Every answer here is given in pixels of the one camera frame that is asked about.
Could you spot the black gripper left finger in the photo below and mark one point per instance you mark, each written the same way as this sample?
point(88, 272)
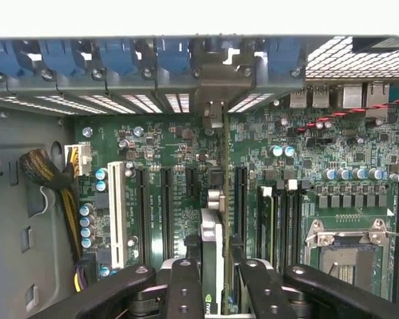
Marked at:
point(184, 292)

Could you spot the white expansion slot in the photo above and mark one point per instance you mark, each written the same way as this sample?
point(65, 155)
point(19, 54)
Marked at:
point(116, 216)

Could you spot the open PC case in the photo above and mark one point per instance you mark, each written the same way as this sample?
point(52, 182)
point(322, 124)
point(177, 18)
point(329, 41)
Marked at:
point(6, 199)

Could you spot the green motherboard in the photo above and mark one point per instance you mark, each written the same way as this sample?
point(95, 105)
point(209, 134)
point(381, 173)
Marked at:
point(173, 139)

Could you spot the black RAM slot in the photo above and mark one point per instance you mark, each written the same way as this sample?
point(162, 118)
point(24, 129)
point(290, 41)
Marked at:
point(398, 232)
point(280, 226)
point(291, 219)
point(300, 206)

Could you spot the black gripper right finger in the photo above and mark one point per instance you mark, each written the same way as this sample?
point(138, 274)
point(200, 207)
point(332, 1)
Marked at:
point(266, 292)

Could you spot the long black expansion slot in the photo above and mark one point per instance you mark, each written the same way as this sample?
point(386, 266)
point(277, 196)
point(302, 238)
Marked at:
point(167, 212)
point(242, 199)
point(143, 216)

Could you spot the CPU socket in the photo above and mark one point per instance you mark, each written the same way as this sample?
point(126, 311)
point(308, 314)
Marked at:
point(345, 266)

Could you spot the short black expansion slot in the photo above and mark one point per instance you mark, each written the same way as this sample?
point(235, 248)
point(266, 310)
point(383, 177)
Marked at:
point(192, 181)

